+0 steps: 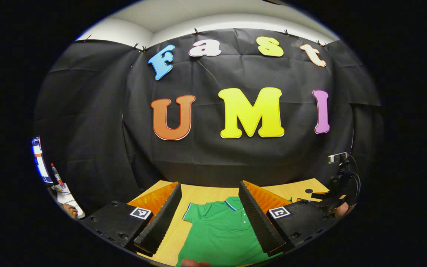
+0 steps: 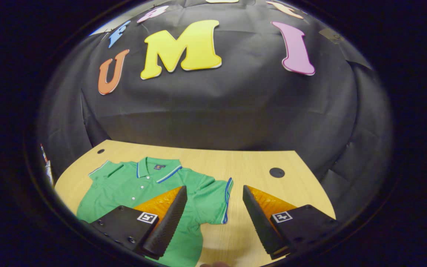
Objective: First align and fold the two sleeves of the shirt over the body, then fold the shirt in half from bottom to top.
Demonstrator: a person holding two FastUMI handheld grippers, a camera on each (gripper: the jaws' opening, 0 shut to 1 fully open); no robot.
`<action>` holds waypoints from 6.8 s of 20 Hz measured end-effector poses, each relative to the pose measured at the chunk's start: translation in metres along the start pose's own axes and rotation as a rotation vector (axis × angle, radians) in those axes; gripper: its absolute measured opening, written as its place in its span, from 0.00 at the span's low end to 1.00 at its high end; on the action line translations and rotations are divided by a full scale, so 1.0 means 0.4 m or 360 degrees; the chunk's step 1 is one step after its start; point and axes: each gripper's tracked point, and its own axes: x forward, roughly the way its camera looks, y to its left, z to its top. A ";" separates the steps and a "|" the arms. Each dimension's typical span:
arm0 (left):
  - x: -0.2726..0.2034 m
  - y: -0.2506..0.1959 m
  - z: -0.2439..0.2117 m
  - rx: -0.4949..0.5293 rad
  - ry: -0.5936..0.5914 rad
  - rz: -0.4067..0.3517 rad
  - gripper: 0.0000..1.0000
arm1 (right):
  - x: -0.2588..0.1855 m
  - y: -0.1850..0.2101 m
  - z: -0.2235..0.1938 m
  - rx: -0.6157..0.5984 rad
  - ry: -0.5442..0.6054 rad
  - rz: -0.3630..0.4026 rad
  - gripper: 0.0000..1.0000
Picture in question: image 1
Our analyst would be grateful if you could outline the green T-shirt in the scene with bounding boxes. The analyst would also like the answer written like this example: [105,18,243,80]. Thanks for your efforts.
[176,197,284,267]

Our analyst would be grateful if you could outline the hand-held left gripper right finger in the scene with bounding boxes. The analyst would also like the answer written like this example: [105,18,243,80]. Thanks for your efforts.
[239,181,338,257]

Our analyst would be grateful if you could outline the white paper sheets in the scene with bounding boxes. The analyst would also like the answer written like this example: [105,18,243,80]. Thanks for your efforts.
[52,183,85,219]

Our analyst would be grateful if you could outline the white printed banner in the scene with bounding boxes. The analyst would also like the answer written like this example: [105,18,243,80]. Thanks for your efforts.
[31,136,53,185]

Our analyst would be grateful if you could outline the right hand-held gripper cable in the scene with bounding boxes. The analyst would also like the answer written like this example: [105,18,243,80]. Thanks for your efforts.
[347,155,361,208]

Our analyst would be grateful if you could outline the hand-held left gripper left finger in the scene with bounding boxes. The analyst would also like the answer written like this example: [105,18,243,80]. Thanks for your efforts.
[81,182,182,257]

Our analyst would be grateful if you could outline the black backdrop cloth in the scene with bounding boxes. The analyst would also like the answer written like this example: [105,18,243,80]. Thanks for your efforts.
[32,28,384,215]

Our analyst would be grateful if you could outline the red capped bottle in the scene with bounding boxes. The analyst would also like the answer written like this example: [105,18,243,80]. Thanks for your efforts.
[50,163,64,187]

